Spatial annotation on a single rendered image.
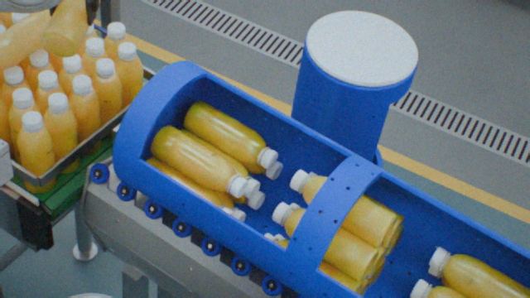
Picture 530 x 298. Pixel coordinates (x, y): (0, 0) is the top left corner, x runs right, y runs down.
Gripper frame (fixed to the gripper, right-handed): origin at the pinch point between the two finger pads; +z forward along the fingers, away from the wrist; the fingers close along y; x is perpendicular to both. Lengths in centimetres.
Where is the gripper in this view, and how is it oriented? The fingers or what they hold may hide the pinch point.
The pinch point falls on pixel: (72, 5)
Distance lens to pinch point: 166.0
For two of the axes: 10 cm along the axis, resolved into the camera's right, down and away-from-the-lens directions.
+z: -1.2, 5.5, 8.3
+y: -9.7, -2.5, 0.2
